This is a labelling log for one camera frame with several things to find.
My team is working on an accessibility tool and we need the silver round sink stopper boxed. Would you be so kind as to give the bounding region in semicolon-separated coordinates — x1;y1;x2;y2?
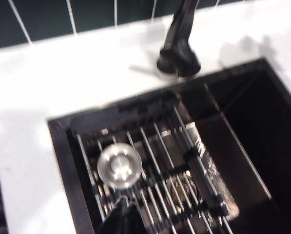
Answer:
97;143;143;191

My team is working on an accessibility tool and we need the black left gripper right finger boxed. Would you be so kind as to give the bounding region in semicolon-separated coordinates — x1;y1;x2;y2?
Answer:
123;202;144;234

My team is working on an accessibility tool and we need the metal sink drain strainer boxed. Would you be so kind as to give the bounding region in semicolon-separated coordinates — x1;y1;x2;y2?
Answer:
166;175;202;207

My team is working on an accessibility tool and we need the black roll-up sink rack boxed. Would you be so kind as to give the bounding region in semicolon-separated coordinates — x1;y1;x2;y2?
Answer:
66;84;272;234

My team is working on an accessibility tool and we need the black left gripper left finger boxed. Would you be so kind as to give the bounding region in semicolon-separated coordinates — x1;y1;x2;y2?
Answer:
103;197;127;234

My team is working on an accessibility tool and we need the dark metal kitchen faucet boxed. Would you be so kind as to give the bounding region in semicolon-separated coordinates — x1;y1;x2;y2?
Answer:
155;0;202;79

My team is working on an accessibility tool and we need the black undermount kitchen sink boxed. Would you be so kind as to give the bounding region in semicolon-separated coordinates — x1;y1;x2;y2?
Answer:
46;57;291;234

